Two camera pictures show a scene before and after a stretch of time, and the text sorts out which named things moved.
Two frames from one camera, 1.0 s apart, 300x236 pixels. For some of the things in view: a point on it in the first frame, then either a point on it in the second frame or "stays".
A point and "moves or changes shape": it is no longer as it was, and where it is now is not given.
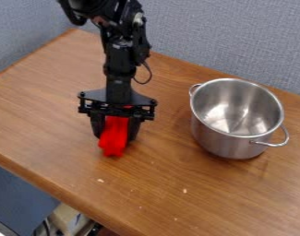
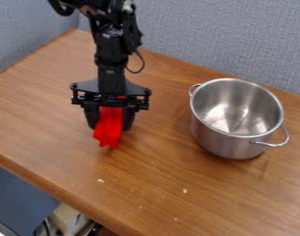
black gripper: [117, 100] -> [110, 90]
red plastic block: [116, 139] moves or changes shape
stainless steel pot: [235, 113] stays
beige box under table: [71, 220] stays
